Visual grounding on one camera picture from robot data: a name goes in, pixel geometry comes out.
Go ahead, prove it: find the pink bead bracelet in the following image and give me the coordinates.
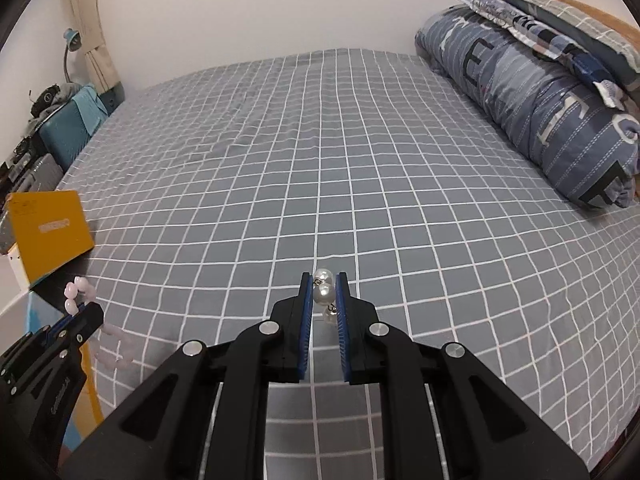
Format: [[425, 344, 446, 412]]
[[63, 275, 137, 372]]

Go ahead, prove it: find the white cardboard box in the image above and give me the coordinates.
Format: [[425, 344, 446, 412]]
[[1, 191, 94, 466]]

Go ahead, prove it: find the grey suitcase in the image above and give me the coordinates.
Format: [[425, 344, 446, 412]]
[[0, 154, 63, 255]]

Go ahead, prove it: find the grey checked bed sheet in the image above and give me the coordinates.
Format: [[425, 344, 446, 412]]
[[63, 50, 639, 466]]

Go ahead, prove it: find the teal suitcase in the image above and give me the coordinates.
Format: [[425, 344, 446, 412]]
[[36, 84, 108, 172]]

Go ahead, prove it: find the dark clothes pile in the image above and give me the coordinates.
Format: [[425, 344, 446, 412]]
[[30, 82, 82, 118]]

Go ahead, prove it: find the blue desk lamp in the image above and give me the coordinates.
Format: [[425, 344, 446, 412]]
[[63, 28, 81, 82]]

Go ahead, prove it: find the folded blue grey quilt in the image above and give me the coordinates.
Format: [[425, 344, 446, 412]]
[[416, 6, 639, 208]]

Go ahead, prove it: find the beige curtain left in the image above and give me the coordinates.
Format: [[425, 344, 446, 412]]
[[63, 0, 120, 94]]

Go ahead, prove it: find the patterned blue pillow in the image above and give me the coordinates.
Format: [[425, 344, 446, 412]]
[[461, 0, 634, 112]]

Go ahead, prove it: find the grey checked pillow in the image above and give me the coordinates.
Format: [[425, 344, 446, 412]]
[[504, 0, 639, 88]]

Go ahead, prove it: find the wooden headboard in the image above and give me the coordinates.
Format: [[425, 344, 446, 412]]
[[559, 0, 640, 48]]

